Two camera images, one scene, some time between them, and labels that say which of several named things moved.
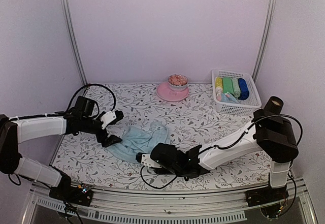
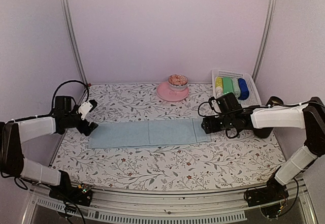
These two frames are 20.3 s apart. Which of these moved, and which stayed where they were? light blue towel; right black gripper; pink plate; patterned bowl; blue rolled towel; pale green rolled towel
Moved: light blue towel; right black gripper
Stayed: blue rolled towel; patterned bowl; pale green rolled towel; pink plate
